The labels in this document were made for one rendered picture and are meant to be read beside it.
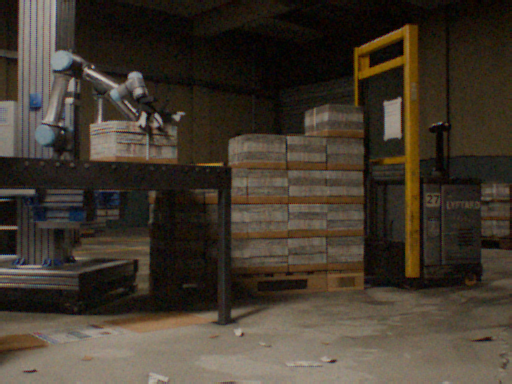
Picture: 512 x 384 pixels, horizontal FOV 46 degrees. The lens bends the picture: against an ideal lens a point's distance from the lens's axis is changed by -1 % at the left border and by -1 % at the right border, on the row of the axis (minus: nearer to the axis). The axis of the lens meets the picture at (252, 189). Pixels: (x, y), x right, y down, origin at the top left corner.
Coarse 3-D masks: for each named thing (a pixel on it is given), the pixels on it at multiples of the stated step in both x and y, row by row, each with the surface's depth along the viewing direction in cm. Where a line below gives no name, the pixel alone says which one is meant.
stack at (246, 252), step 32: (160, 192) 382; (192, 192) 389; (256, 192) 404; (288, 192) 414; (320, 192) 420; (160, 224) 381; (192, 224) 389; (256, 224) 404; (288, 224) 412; (320, 224) 419; (160, 256) 382; (192, 256) 389; (256, 256) 404; (288, 256) 412; (320, 256) 419; (160, 288) 381; (192, 288) 423; (256, 288) 403; (320, 288) 419
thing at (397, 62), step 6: (396, 60) 441; (402, 60) 433; (378, 66) 463; (384, 66) 455; (390, 66) 448; (396, 66) 442; (360, 72) 488; (366, 72) 479; (372, 72) 471; (378, 72) 464; (384, 72) 461; (360, 78) 488; (366, 78) 485
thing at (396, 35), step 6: (402, 30) 434; (384, 36) 455; (390, 36) 448; (396, 36) 441; (402, 36) 435; (372, 42) 471; (378, 42) 463; (384, 42) 455; (390, 42) 451; (360, 48) 488; (366, 48) 480; (372, 48) 471; (378, 48) 470; (360, 54) 490; (366, 54) 488
